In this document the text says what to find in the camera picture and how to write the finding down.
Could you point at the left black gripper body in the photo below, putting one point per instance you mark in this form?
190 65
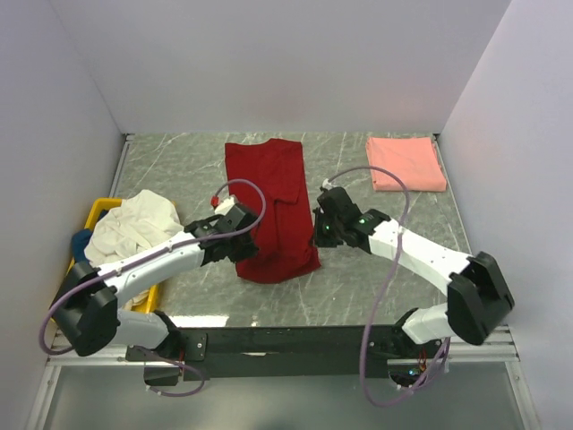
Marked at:
243 247

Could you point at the dark red t shirt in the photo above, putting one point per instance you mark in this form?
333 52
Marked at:
284 236

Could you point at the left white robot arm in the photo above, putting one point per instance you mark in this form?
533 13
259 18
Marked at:
89 306

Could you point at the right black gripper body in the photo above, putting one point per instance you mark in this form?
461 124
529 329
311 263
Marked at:
328 232

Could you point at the yellow plastic bin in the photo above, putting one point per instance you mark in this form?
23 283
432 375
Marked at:
147 301

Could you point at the cream white t shirt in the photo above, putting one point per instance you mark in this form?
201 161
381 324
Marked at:
140 223

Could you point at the dark blue t shirt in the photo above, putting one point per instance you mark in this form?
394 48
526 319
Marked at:
79 242

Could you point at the folded pink t shirt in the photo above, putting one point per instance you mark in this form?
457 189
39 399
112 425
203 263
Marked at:
413 160

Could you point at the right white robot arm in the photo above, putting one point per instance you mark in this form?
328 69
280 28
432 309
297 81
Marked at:
477 295

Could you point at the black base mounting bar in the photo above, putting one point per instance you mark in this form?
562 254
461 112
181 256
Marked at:
207 353

